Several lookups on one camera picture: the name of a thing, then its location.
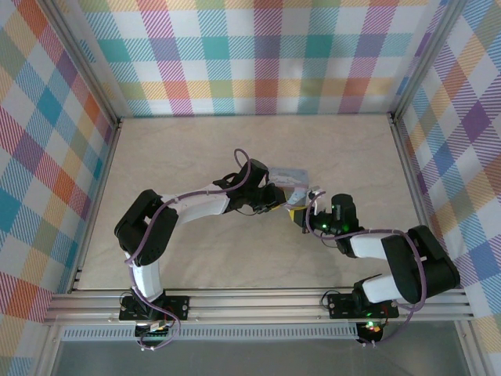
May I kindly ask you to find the thin black right gripper cable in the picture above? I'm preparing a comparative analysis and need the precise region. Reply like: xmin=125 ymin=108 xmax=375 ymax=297
xmin=319 ymin=230 xmax=346 ymax=250

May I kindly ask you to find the aluminium frame side rail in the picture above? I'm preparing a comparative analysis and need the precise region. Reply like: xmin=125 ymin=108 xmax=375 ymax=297
xmin=67 ymin=117 xmax=124 ymax=295
xmin=388 ymin=112 xmax=453 ymax=290

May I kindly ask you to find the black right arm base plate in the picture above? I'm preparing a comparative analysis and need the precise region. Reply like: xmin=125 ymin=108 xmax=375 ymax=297
xmin=326 ymin=292 xmax=400 ymax=320

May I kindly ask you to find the aluminium frame cross rail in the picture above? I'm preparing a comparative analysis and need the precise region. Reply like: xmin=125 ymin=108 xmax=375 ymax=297
xmin=42 ymin=288 xmax=470 ymax=327

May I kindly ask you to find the grey slotted cable duct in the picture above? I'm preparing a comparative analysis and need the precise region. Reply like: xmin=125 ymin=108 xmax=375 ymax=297
xmin=60 ymin=323 xmax=360 ymax=342

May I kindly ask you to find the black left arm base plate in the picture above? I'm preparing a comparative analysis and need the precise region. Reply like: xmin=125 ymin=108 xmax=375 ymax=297
xmin=118 ymin=295 xmax=191 ymax=323

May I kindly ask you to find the aluminium frame post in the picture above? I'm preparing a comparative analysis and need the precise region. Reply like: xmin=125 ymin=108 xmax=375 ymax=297
xmin=38 ymin=0 xmax=123 ymax=127
xmin=390 ymin=0 xmax=467 ymax=121

